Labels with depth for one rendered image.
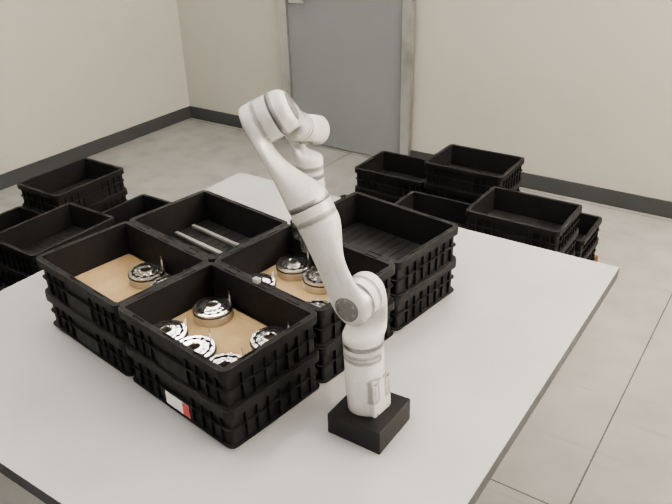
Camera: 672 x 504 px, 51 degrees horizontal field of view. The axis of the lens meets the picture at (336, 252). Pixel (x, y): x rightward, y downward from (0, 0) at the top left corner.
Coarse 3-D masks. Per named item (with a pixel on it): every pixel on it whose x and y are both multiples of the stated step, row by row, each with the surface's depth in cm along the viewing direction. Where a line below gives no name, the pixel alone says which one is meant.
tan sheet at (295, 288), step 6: (270, 270) 206; (276, 276) 203; (276, 282) 200; (282, 282) 200; (288, 282) 200; (294, 282) 200; (300, 282) 200; (282, 288) 197; (288, 288) 197; (294, 288) 197; (300, 288) 197; (294, 294) 194; (300, 294) 194; (306, 294) 194; (312, 294) 194; (306, 300) 191
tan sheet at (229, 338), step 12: (240, 312) 187; (192, 324) 182; (228, 324) 182; (240, 324) 182; (252, 324) 182; (216, 336) 177; (228, 336) 177; (240, 336) 177; (228, 348) 173; (240, 348) 173
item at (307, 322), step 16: (192, 272) 186; (224, 272) 186; (160, 288) 179; (256, 288) 179; (128, 304) 173; (128, 320) 169; (144, 320) 167; (304, 320) 165; (160, 336) 161; (288, 336) 161; (176, 352) 159; (192, 352) 155; (256, 352) 154; (208, 368) 151; (224, 368) 150; (240, 368) 152
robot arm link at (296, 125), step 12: (264, 96) 141; (276, 96) 140; (288, 96) 143; (276, 108) 139; (288, 108) 140; (276, 120) 140; (288, 120) 140; (300, 120) 146; (288, 132) 143; (300, 132) 156
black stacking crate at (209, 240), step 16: (176, 208) 226; (192, 208) 231; (208, 208) 235; (224, 208) 228; (240, 208) 223; (144, 224) 219; (160, 224) 223; (176, 224) 228; (208, 224) 234; (224, 224) 232; (240, 224) 226; (256, 224) 220; (272, 224) 215; (208, 240) 224; (240, 240) 224
